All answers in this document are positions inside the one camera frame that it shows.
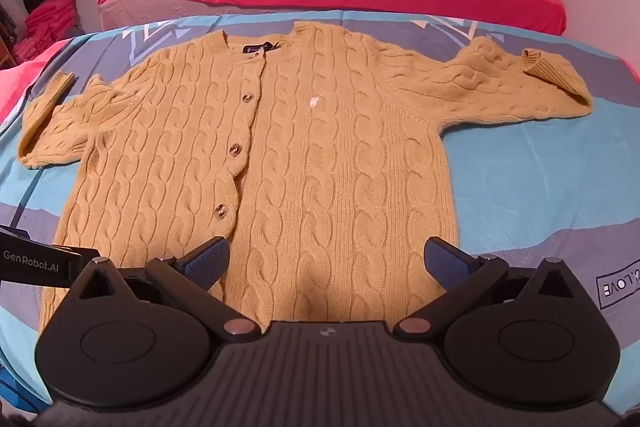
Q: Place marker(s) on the pink bed sheet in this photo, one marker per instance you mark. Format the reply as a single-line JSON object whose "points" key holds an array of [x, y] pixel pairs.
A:
{"points": [[17, 82]]}

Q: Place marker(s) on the blue grey patterned blanket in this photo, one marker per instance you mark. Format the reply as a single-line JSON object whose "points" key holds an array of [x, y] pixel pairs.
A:
{"points": [[525, 167]]}

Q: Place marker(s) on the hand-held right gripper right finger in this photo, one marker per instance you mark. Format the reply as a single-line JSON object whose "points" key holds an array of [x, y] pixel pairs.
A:
{"points": [[442, 264]]}

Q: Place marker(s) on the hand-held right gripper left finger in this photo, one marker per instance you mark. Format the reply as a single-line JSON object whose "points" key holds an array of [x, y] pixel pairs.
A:
{"points": [[207, 264]]}

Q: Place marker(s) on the pink folded cloths stack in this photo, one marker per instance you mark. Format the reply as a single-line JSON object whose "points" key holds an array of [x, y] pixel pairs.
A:
{"points": [[47, 24]]}

